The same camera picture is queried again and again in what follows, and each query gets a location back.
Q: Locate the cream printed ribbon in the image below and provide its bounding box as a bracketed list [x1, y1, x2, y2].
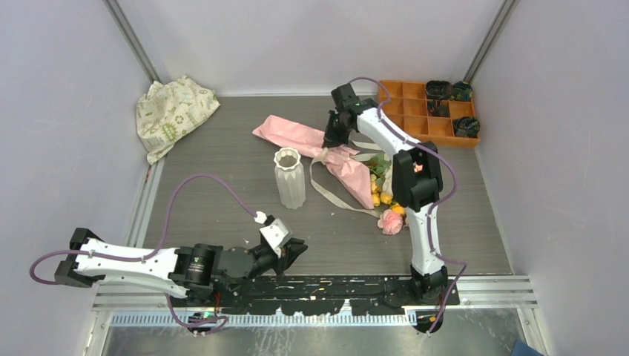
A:
[309, 145, 380, 218]

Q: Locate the pink flower bouquet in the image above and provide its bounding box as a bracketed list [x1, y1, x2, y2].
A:
[252, 115, 407, 235]

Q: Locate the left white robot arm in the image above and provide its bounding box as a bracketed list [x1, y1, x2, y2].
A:
[54, 225, 308, 306]

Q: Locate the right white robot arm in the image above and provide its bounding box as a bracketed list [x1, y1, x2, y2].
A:
[323, 83, 448, 305]

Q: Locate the white ribbed vase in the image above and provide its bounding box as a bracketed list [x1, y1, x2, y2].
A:
[274, 147, 306, 209]

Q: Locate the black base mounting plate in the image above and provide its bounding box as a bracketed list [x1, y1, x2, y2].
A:
[170, 275, 453, 316]

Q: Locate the orange compartment tray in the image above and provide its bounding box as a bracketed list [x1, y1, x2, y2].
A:
[377, 80, 480, 148]

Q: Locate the dark sock in tray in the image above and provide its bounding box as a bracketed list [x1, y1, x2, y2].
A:
[427, 100, 450, 117]

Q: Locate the dark rolled sock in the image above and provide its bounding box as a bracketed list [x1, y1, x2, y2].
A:
[425, 80, 453, 100]

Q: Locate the green blue rolled sock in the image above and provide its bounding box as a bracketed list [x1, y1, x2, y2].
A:
[450, 81, 473, 102]

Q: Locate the patterned sock front compartment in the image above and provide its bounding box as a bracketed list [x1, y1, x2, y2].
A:
[452, 116, 481, 139]

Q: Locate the cream patterned cloth bag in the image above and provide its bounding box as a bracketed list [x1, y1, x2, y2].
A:
[136, 75, 220, 165]

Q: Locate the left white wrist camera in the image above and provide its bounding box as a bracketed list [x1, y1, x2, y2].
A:
[254, 211, 292, 258]

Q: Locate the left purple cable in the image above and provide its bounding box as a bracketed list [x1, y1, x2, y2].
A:
[28, 173, 261, 337]

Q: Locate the right corner frame post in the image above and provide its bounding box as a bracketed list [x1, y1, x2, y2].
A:
[463, 0, 519, 84]

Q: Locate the corner frame post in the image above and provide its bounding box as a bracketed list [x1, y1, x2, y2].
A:
[463, 0, 519, 84]
[102, 0, 161, 82]

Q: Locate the aluminium front rail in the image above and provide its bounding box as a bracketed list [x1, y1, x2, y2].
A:
[93, 275, 539, 327]

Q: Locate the left corner frame post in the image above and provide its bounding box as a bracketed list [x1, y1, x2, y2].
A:
[102, 0, 161, 82]

